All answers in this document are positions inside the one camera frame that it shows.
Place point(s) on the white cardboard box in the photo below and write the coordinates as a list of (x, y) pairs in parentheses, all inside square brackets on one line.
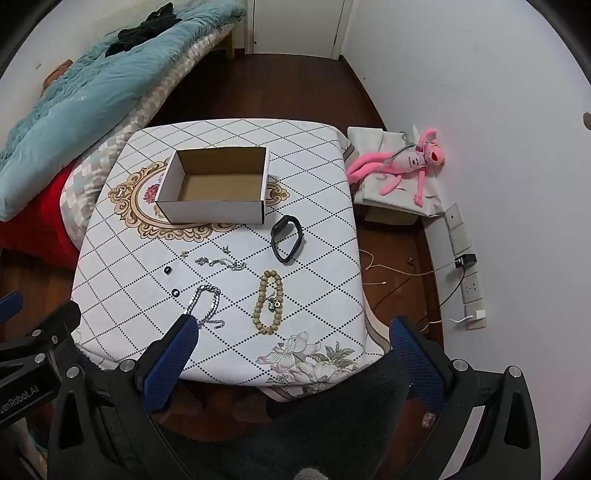
[(207, 210)]

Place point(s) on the white wall socket plate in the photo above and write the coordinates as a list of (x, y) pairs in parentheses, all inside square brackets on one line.
[(472, 287), (478, 323), (455, 217), (460, 241)]

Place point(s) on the pink plush toy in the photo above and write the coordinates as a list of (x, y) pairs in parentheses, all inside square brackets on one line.
[(411, 161)]

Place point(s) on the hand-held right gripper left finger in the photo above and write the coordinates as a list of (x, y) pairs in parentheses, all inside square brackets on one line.
[(168, 369)]

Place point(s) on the white diamond-patterned tablecloth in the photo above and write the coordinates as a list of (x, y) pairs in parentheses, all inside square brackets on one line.
[(314, 286)]

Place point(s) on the wooden bed leg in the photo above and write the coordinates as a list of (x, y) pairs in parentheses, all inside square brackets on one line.
[(229, 46)]

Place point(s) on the black fitness band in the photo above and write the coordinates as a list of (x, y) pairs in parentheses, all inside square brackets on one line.
[(278, 225)]

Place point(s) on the white charger plug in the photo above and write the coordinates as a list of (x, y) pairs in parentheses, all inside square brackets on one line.
[(475, 316)]

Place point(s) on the black clothes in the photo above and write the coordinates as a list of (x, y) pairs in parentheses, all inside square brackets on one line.
[(138, 34)]

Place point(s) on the white door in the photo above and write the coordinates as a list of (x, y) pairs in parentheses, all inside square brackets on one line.
[(295, 23)]

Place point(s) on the light blue duvet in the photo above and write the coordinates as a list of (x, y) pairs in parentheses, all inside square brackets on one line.
[(92, 92)]

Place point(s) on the person's dark fleece clothing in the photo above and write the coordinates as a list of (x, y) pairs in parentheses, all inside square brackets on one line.
[(300, 429)]

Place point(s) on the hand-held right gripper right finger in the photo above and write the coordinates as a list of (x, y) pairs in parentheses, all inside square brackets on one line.
[(418, 364)]

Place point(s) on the red blanket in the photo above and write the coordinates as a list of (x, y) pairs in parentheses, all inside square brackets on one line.
[(41, 221)]

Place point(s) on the black charger plug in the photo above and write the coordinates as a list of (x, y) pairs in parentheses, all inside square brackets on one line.
[(465, 261)]

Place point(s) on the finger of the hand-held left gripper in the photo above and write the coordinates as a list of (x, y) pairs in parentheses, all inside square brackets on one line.
[(55, 323), (10, 307)]

